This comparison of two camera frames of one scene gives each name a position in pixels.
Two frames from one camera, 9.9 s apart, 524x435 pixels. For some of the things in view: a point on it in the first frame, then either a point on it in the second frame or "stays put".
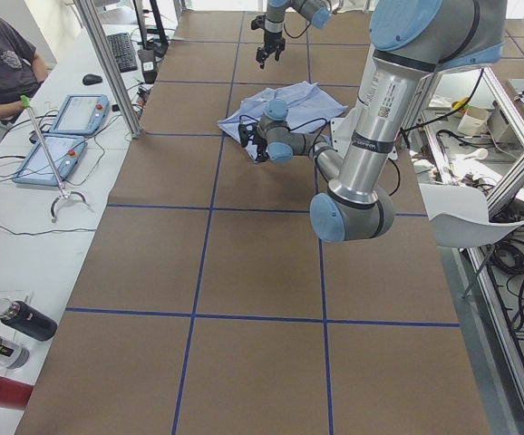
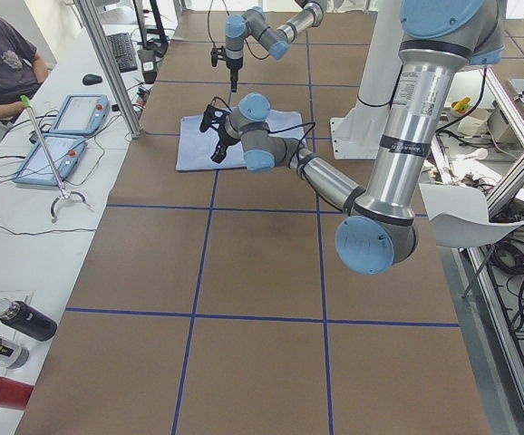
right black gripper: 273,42 -> 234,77
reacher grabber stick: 63,194 stays put
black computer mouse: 90,79 stays put
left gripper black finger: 262,155 -> 219,154
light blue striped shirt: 310,109 -> 196,147
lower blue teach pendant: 37,167 stays put
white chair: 459,218 stays put
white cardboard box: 474,120 stays put
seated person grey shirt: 4,69 stays put
